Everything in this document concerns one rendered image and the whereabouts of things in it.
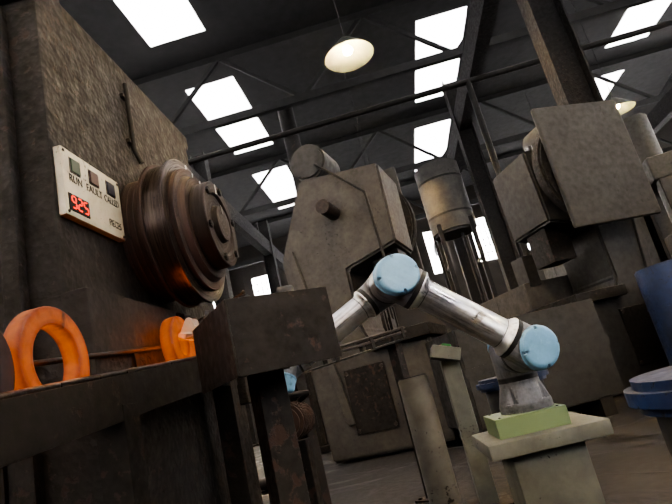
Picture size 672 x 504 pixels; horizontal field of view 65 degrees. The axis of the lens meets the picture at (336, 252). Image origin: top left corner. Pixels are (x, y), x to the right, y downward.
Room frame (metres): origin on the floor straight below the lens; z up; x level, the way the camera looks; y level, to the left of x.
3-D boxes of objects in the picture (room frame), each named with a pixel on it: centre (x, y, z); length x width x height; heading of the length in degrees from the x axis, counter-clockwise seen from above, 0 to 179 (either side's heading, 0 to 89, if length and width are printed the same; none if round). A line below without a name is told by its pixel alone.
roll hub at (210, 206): (1.57, 0.35, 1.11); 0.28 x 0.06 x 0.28; 175
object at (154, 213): (1.58, 0.45, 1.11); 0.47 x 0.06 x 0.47; 175
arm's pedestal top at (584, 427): (1.63, -0.43, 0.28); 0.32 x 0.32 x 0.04; 87
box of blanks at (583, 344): (3.92, -1.03, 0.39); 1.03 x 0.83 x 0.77; 100
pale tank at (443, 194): (10.18, -2.40, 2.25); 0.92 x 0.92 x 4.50
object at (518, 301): (5.52, -1.72, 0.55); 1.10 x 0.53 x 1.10; 15
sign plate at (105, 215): (1.25, 0.59, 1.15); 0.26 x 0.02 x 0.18; 175
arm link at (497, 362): (1.62, -0.44, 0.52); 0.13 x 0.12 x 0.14; 10
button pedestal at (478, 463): (2.20, -0.34, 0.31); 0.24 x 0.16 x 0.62; 175
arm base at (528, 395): (1.63, -0.43, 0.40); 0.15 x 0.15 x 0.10
